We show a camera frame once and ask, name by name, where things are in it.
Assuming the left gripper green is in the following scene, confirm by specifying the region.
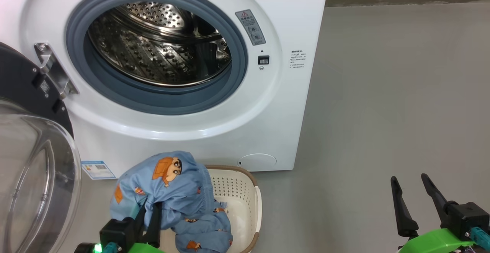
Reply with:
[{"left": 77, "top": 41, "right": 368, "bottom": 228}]
[{"left": 74, "top": 202, "right": 165, "bottom": 253}]

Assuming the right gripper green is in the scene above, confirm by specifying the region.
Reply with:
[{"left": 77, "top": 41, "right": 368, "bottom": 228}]
[{"left": 390, "top": 173, "right": 477, "bottom": 253}]

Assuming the blue cartoon print clothing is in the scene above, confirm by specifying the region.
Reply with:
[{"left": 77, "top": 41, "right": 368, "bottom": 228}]
[{"left": 109, "top": 151, "right": 233, "bottom": 253}]

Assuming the black washing machine door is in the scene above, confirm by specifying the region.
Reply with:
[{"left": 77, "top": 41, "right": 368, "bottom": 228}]
[{"left": 0, "top": 42, "right": 82, "bottom": 253}]

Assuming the cream perforated laundry basket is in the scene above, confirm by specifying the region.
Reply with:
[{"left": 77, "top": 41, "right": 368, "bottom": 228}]
[{"left": 159, "top": 165, "right": 263, "bottom": 253}]

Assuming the grey rubber door gasket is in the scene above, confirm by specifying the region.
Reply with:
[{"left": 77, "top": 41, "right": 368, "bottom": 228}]
[{"left": 65, "top": 0, "right": 248, "bottom": 116}]

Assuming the white front-load washing machine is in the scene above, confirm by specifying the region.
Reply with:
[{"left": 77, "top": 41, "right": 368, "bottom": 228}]
[{"left": 0, "top": 0, "right": 330, "bottom": 173}]

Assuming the metal door hinge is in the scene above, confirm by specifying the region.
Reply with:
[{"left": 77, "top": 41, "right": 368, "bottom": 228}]
[{"left": 34, "top": 42, "right": 80, "bottom": 100}]

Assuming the blue white energy label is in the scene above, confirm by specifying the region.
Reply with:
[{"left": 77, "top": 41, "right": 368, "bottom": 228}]
[{"left": 81, "top": 160, "right": 116, "bottom": 180}]

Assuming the round white filter cover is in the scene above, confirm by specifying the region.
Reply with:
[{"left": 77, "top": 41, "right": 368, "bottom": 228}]
[{"left": 239, "top": 153, "right": 277, "bottom": 170}]

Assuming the stainless steel washer drum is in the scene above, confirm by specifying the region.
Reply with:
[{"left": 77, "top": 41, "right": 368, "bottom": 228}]
[{"left": 87, "top": 1, "right": 233, "bottom": 88}]

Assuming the small printed text label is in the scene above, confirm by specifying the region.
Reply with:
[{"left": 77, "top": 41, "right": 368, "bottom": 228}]
[{"left": 289, "top": 49, "right": 307, "bottom": 70}]

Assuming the grey warning sticker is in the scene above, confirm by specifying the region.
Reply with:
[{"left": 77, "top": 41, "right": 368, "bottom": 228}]
[{"left": 235, "top": 9, "right": 266, "bottom": 46}]

